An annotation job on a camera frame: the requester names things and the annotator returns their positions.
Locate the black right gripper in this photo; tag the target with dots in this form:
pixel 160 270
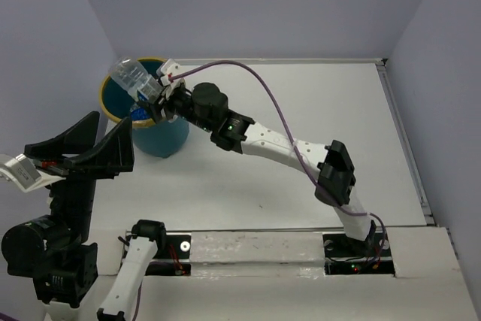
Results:
pixel 154 104

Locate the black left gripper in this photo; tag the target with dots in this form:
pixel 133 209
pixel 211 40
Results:
pixel 113 149

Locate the clear bottle white cap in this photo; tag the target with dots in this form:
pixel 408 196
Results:
pixel 132 76

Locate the clear bottle blue label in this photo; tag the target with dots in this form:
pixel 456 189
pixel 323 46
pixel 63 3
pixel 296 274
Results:
pixel 139 115

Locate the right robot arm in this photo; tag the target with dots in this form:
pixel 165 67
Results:
pixel 329 166

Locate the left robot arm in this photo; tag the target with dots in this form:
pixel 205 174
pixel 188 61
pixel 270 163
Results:
pixel 54 250

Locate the white foam front board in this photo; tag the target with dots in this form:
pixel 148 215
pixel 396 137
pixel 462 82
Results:
pixel 284 275

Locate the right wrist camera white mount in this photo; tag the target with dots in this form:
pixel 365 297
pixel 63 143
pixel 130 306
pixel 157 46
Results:
pixel 169 77

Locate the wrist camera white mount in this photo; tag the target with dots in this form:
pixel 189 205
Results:
pixel 169 77
pixel 21 171

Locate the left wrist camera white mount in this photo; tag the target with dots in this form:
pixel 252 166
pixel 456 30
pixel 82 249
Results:
pixel 21 171

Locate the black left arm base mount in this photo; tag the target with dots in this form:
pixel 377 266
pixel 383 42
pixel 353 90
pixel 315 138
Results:
pixel 165 257

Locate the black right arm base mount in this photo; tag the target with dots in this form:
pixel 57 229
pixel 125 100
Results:
pixel 343 257

